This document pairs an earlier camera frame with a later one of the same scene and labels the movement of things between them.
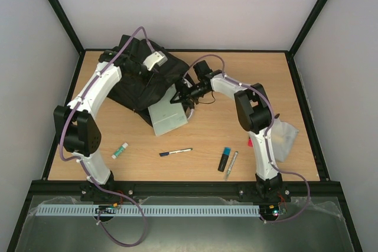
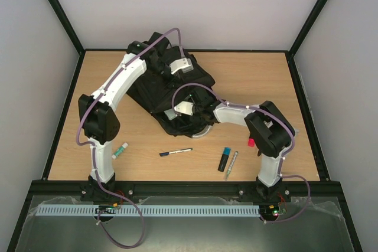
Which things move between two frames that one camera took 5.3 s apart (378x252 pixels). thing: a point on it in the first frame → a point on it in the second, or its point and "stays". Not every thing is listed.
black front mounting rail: (134, 190) stays
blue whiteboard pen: (174, 151) stays
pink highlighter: (250, 142) stays
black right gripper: (183, 93) → (195, 110)
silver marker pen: (231, 165) stays
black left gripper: (150, 75) → (173, 79)
